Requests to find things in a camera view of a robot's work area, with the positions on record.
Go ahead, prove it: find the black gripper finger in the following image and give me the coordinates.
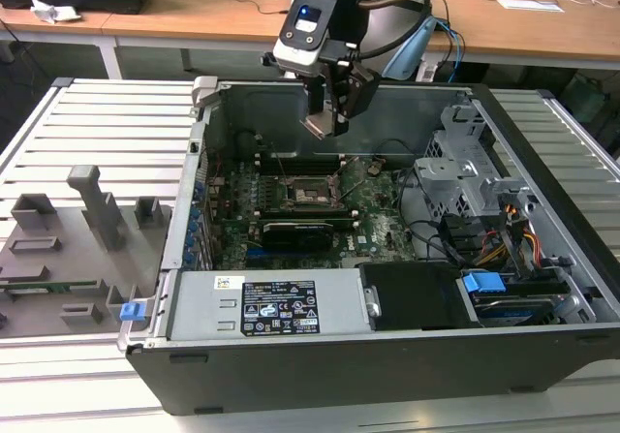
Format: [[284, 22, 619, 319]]
[[304, 75, 327, 115], [330, 59, 383, 138]]

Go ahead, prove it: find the silver CPU chip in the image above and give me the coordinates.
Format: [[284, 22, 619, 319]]
[[298, 109, 336, 139]]

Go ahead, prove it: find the metal locking lever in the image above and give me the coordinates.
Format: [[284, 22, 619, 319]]
[[337, 158, 363, 200], [269, 140, 293, 185]]

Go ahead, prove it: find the pale blue teach pendant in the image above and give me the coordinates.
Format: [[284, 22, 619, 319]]
[[382, 15, 437, 81]]

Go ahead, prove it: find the grey case latch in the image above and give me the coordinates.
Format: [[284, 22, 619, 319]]
[[192, 75, 219, 109]]

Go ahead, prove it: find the silver metal drive cage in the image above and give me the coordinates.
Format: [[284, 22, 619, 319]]
[[414, 103, 534, 221]]

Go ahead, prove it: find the green motherboard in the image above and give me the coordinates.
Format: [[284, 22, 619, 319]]
[[201, 154, 423, 272]]

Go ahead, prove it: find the graphics card with black shroud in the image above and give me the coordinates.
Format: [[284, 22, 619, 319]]
[[261, 218, 335, 254]]

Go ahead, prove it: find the wooden desk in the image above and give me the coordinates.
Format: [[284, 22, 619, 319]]
[[0, 0, 620, 81]]

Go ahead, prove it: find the white paper with blue print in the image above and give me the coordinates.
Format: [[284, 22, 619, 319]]
[[497, 0, 566, 14]]

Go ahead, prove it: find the black plastic shroud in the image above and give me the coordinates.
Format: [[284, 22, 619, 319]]
[[360, 262, 481, 332]]

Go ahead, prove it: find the blue disk carrier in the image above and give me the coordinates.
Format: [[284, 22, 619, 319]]
[[462, 270, 558, 327]]

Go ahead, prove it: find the grey power supply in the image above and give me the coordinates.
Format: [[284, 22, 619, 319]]
[[167, 267, 364, 342]]

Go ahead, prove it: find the crumpled white paper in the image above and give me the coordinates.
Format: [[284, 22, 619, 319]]
[[29, 0, 82, 25]]

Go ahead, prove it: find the black open PC case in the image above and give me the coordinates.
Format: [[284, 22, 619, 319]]
[[124, 75, 620, 416]]

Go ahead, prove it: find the blue plastic latch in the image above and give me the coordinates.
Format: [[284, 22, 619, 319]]
[[119, 300, 146, 323]]

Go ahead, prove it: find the grey parts rack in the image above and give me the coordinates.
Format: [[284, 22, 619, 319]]
[[0, 164, 173, 340]]

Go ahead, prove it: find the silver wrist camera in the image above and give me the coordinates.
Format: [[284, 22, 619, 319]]
[[272, 0, 335, 74]]

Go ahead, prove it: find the blue cable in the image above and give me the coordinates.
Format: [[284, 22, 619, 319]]
[[435, 18, 467, 83]]

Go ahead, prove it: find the yellow red wire bundle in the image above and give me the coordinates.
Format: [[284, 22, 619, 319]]
[[477, 202, 543, 265]]

